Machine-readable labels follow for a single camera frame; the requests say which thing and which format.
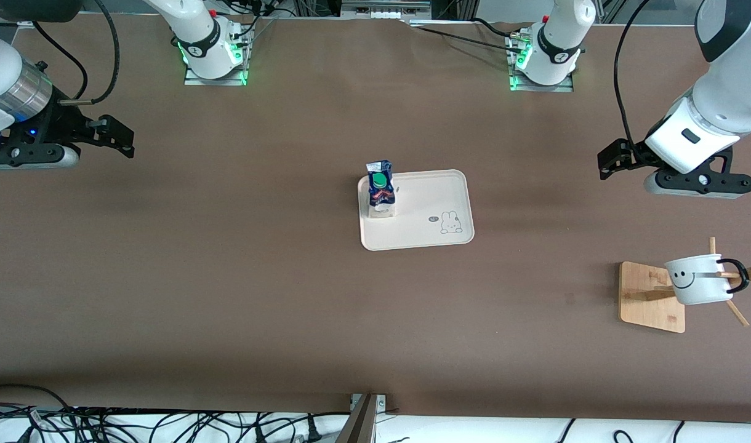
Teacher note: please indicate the aluminium frame rack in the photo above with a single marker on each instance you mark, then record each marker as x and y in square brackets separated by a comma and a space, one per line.
[385, 7]

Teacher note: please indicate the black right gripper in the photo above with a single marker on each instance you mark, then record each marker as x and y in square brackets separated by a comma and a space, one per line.
[66, 123]

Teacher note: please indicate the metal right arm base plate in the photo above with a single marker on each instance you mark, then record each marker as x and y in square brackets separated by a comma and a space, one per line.
[237, 80]

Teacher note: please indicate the cream rabbit print tray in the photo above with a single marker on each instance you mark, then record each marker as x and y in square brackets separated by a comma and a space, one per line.
[425, 237]

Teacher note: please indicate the blue white milk carton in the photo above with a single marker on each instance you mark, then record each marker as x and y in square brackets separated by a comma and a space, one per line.
[381, 197]

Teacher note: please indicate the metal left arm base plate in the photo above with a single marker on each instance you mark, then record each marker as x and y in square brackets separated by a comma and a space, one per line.
[560, 87]

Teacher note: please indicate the metal post bracket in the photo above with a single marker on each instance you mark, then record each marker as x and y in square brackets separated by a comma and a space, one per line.
[381, 403]

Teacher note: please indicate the white smiley face mug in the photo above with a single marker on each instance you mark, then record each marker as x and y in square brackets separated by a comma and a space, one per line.
[698, 289]

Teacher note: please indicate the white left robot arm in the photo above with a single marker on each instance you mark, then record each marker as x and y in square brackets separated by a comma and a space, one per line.
[726, 92]

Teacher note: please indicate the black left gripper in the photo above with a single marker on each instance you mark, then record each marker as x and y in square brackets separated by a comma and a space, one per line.
[635, 154]

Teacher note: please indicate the grey metal post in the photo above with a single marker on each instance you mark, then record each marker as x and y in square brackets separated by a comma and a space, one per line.
[360, 424]

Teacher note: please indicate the wooden mug rack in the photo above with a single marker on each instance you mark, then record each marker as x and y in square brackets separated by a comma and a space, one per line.
[649, 307]

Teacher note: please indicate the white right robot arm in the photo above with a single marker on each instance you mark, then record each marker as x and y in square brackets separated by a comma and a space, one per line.
[0, 74]

